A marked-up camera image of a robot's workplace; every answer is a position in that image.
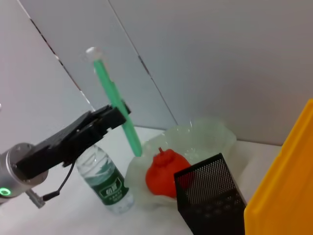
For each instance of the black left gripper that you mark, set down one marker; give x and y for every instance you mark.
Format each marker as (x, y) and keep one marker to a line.
(68, 142)

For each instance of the yellow plastic bin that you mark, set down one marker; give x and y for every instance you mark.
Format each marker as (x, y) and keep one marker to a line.
(288, 183)

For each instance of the black mesh pen holder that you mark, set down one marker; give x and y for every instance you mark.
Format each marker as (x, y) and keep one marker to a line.
(210, 203)

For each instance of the clear water bottle green label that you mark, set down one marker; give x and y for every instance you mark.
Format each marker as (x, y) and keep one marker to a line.
(107, 186)

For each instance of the pale green wavy fruit bowl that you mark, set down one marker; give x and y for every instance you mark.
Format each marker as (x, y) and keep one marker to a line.
(203, 137)

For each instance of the orange fruit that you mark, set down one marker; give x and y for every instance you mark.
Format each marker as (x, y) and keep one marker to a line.
(163, 176)

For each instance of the green utility knife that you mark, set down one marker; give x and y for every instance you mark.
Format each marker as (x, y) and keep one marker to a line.
(107, 83)

